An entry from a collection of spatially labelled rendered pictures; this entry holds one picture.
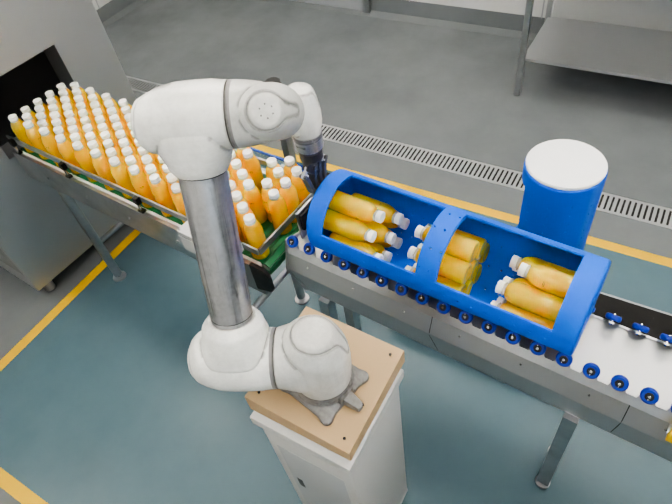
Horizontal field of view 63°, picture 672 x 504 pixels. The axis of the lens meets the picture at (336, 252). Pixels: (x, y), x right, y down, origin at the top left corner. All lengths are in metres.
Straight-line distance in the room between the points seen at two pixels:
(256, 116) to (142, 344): 2.30
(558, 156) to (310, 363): 1.30
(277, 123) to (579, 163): 1.39
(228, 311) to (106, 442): 1.78
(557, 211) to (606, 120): 2.14
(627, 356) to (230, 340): 1.13
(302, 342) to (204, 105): 0.57
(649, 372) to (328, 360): 0.94
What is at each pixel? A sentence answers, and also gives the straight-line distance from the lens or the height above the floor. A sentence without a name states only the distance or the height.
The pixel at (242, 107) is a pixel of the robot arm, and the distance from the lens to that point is 1.03.
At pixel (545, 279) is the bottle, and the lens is 1.61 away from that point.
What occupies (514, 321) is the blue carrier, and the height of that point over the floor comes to 1.10.
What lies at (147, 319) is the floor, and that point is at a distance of 3.27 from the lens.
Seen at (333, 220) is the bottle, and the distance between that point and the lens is 1.81.
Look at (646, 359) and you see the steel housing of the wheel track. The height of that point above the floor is 0.93.
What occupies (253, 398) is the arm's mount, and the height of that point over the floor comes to 1.07.
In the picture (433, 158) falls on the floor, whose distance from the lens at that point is 3.78.
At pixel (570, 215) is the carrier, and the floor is 0.91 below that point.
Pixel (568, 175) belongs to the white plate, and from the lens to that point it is 2.13.
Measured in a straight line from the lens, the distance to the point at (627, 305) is 2.94.
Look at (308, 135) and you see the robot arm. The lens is 1.65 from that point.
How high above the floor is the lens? 2.41
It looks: 48 degrees down
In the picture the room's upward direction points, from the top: 11 degrees counter-clockwise
